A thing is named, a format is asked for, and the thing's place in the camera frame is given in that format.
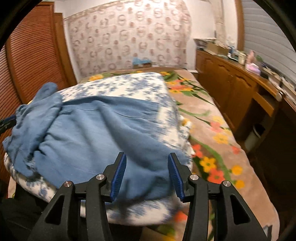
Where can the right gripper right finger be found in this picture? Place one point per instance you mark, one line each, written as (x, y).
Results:
(234, 220)

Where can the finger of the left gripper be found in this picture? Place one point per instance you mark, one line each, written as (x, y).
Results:
(7, 123)

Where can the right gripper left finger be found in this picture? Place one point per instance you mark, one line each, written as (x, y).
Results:
(77, 211)

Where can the blue denim jeans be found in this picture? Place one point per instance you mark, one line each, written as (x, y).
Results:
(77, 139)

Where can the blue floral white quilt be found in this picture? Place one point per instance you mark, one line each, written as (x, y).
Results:
(137, 212)

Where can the brown louvered wardrobe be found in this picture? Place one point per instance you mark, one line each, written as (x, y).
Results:
(34, 54)

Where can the wooden sideboard cabinet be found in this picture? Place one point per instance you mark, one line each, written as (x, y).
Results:
(247, 101)

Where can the circle patterned curtain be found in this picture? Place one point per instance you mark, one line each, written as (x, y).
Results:
(112, 36)

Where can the cardboard box with blue cloth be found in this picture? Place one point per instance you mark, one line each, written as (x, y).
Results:
(141, 63)

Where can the pink bottle on sideboard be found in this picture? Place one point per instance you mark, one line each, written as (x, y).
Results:
(250, 57)

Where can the cardboard box on sideboard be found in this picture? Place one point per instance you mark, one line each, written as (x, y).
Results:
(215, 49)

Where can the grey window roller shutter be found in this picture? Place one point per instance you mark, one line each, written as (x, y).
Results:
(266, 39)

